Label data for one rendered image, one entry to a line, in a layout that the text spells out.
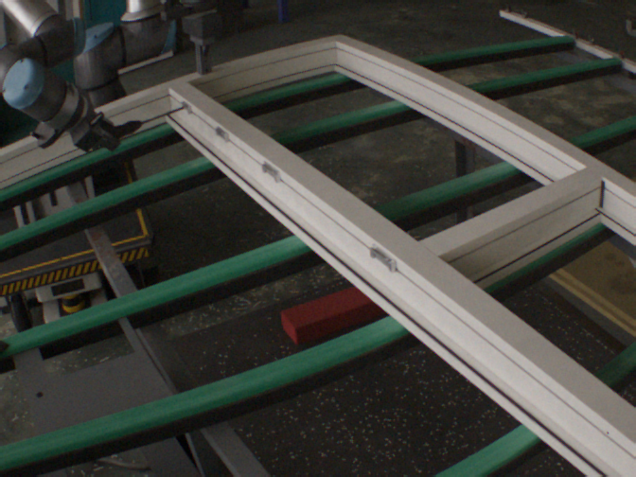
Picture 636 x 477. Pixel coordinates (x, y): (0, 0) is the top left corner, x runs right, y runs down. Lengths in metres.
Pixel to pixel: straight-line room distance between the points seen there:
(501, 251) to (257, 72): 0.85
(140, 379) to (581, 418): 0.56
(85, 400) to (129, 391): 0.07
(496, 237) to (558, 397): 0.34
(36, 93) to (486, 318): 0.82
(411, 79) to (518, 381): 0.89
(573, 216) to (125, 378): 0.71
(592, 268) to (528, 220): 0.46
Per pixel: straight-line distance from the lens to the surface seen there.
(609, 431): 0.78
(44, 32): 1.45
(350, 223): 1.08
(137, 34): 2.23
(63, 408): 0.97
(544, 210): 1.13
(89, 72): 2.22
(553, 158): 1.32
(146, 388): 0.97
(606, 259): 1.57
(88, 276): 2.37
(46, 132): 1.42
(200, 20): 1.62
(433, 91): 1.56
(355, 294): 1.47
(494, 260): 1.09
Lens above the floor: 1.48
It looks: 31 degrees down
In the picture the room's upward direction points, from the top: 5 degrees counter-clockwise
